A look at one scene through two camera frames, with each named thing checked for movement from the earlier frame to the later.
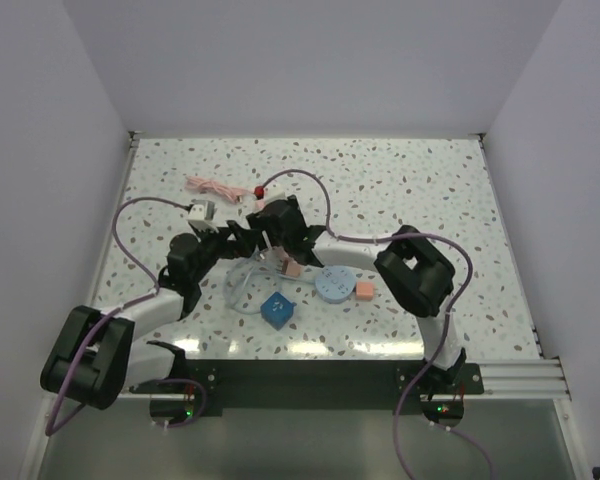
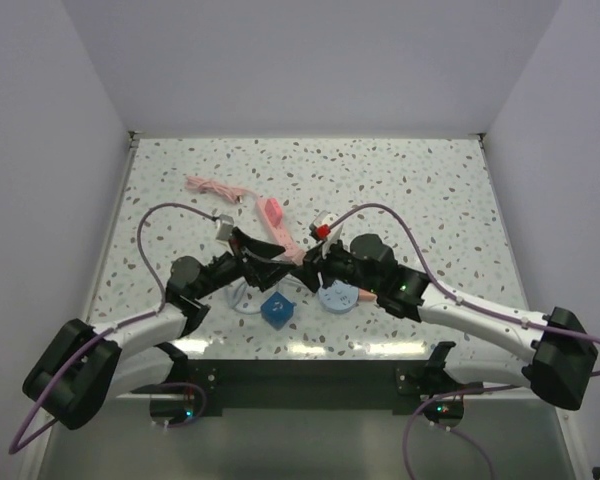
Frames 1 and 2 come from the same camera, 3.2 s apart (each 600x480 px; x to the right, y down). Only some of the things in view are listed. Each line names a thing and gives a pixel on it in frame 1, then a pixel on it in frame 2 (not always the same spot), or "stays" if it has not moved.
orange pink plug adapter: (364, 291) stays
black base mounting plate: (272, 388) stays
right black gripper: (256, 221) → (317, 260)
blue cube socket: (277, 310) stays
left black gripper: (229, 249) → (262, 274)
